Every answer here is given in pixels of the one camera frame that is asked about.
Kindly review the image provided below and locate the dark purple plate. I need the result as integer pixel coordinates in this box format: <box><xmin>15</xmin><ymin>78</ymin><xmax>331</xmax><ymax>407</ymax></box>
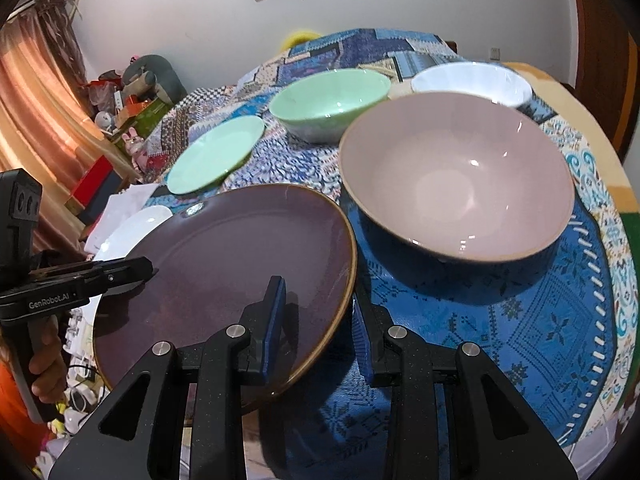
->
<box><xmin>93</xmin><ymin>184</ymin><xmax>357</xmax><ymax>410</ymax></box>

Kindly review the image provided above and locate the mint green plate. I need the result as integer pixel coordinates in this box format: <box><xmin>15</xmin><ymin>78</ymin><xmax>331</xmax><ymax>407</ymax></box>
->
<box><xmin>166</xmin><ymin>116</ymin><xmax>265</xmax><ymax>195</ymax></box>

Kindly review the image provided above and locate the pink bowl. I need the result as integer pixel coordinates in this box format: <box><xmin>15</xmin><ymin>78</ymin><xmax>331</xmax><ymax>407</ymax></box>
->
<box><xmin>338</xmin><ymin>92</ymin><xmax>575</xmax><ymax>263</ymax></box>

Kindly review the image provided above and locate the left hand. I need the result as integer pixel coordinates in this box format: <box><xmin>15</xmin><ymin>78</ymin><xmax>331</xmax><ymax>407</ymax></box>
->
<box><xmin>29</xmin><ymin>315</ymin><xmax>67</xmax><ymax>404</ymax></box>

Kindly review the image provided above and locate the white plate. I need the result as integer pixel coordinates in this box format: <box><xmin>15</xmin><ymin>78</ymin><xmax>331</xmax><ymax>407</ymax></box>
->
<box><xmin>94</xmin><ymin>205</ymin><xmax>172</xmax><ymax>261</ymax></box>

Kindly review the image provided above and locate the white paper sheet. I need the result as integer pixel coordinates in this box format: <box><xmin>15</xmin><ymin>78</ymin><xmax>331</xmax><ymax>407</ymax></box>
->
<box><xmin>84</xmin><ymin>183</ymin><xmax>158</xmax><ymax>255</ymax></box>

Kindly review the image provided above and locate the patchwork patterned tablecloth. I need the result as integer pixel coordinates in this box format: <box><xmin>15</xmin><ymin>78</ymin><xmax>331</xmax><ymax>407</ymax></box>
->
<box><xmin>149</xmin><ymin>28</ymin><xmax>639</xmax><ymax>479</ymax></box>

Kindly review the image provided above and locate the orange curtain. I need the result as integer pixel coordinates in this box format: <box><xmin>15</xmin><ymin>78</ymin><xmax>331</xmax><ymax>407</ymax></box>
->
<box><xmin>1</xmin><ymin>0</ymin><xmax>136</xmax><ymax>259</ymax></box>

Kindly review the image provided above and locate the pink bunny toy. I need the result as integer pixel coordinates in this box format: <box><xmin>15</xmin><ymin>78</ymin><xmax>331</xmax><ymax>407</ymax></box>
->
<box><xmin>122</xmin><ymin>127</ymin><xmax>144</xmax><ymax>158</ymax></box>

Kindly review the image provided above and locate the green bowl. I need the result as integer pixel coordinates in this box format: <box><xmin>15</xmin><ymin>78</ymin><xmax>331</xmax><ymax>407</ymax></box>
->
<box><xmin>269</xmin><ymin>68</ymin><xmax>392</xmax><ymax>144</ymax></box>

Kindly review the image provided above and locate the white bowl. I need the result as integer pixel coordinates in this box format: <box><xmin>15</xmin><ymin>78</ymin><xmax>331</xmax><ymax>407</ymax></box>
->
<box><xmin>411</xmin><ymin>62</ymin><xmax>534</xmax><ymax>108</ymax></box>

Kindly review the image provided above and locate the yellow fuzzy object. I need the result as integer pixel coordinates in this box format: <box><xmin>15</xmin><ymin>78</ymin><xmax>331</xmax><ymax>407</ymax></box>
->
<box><xmin>280</xmin><ymin>30</ymin><xmax>321</xmax><ymax>52</ymax></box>

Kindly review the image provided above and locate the brown wooden door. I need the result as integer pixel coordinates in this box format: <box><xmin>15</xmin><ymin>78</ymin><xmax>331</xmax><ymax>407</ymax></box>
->
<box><xmin>575</xmin><ymin>0</ymin><xmax>639</xmax><ymax>159</ymax></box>

